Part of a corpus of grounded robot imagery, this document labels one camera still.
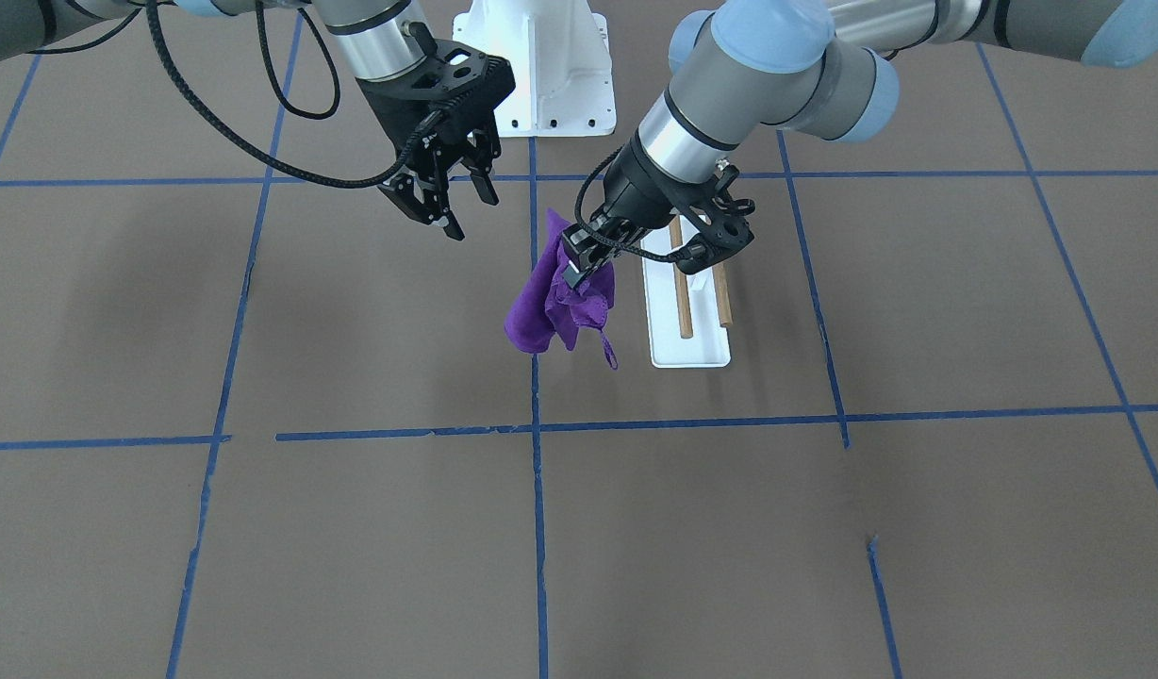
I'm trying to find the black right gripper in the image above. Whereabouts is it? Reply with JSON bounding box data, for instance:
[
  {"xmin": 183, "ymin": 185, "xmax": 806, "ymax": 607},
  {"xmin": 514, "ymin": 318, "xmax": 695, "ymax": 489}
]
[{"xmin": 356, "ymin": 41, "xmax": 516, "ymax": 241}]

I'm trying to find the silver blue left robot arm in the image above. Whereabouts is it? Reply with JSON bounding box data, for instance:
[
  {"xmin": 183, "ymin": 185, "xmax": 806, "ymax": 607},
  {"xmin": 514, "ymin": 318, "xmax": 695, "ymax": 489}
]
[{"xmin": 560, "ymin": 1, "xmax": 1158, "ymax": 289}]

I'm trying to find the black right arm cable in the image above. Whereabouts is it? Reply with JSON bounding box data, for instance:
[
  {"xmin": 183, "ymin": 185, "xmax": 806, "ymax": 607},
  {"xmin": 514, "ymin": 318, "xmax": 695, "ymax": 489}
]
[{"xmin": 27, "ymin": 0, "xmax": 448, "ymax": 190}]

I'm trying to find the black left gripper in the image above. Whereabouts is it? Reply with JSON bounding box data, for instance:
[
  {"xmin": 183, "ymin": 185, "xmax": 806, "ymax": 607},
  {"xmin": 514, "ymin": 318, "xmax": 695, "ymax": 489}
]
[{"xmin": 560, "ymin": 160, "xmax": 755, "ymax": 290}]

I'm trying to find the purple towel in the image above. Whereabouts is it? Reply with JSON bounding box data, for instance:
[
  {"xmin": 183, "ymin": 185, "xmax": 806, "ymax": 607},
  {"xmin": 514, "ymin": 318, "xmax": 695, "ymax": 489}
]
[{"xmin": 503, "ymin": 209, "xmax": 620, "ymax": 370}]

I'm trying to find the wooden rack rod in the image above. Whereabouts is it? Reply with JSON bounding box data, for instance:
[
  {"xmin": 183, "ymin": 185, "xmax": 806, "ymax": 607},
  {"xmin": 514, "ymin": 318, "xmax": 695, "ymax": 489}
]
[
  {"xmin": 711, "ymin": 263, "xmax": 734, "ymax": 328},
  {"xmin": 669, "ymin": 216, "xmax": 694, "ymax": 340}
]

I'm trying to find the white towel rack base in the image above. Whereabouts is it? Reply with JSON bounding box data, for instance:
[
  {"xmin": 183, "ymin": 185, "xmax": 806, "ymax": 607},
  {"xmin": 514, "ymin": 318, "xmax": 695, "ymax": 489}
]
[{"xmin": 642, "ymin": 260, "xmax": 733, "ymax": 368}]

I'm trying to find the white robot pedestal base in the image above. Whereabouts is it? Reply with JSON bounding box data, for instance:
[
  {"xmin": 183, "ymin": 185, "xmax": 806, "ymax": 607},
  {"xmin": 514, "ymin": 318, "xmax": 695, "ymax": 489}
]
[{"xmin": 453, "ymin": 1, "xmax": 618, "ymax": 139}]

